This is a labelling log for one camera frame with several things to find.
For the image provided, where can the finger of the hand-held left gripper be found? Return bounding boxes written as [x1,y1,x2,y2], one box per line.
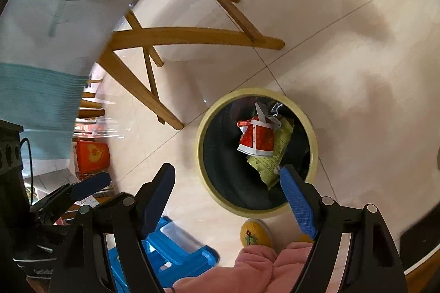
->
[34,205,83,225]
[29,172,111,211]

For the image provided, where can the blue plastic stool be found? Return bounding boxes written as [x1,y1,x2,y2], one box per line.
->
[106,215,221,293]

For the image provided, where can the person's right leg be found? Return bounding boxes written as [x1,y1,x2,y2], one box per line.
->
[271,241,314,293]

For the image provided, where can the wooden chair legs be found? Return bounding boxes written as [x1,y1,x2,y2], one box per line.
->
[77,0,286,132]

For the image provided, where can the yellow-green plastic bag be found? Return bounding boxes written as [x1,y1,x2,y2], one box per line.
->
[247,118,294,189]

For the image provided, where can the orange bucket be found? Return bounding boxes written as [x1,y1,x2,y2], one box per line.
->
[75,138,111,174]

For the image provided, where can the dark blue waste bin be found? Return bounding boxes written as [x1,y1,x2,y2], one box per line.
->
[197,88,318,216]

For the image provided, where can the white teal printed tablecloth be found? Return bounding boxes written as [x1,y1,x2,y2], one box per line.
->
[0,0,193,159]

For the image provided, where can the red paper bucket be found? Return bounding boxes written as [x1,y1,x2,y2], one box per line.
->
[236,119,276,156]

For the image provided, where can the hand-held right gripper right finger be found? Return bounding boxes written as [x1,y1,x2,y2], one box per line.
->
[280,164,408,293]

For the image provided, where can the black white wrapper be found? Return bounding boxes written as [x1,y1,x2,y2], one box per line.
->
[254,101,287,126]

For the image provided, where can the black cable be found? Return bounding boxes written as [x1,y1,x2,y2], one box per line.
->
[20,138,34,206]

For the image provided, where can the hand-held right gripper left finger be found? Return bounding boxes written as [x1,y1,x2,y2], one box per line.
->
[48,163,177,293]

